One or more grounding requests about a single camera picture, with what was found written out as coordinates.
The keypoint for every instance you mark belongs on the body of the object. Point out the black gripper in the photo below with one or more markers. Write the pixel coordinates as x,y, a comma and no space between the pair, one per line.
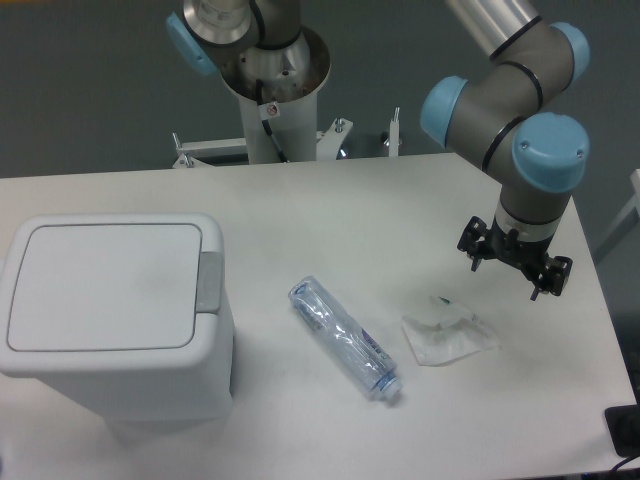
479,243

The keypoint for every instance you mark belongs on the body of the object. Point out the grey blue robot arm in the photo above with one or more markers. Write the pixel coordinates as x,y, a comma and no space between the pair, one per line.
500,125

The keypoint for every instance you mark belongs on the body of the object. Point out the grey trash can push button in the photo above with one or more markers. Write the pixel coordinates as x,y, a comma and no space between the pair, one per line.
209,282

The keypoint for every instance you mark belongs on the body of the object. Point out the white plastic trash can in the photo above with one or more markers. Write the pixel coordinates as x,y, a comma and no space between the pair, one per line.
102,309

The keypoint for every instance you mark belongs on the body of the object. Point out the crumpled clear plastic wrapper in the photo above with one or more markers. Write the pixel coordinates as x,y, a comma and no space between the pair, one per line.
445,332

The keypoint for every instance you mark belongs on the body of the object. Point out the clear empty plastic bottle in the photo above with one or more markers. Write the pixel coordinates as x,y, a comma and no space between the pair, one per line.
360,356

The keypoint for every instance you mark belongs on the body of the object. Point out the black device at table edge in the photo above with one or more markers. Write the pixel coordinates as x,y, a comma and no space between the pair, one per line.
623,426

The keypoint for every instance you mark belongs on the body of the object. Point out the white frame at right edge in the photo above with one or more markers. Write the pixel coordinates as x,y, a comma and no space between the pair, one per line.
621,225

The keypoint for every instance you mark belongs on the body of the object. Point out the white pedestal base frame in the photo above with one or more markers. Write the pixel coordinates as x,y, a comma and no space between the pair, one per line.
260,147

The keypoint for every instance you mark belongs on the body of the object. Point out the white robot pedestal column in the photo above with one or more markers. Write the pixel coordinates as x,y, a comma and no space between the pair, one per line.
281,86

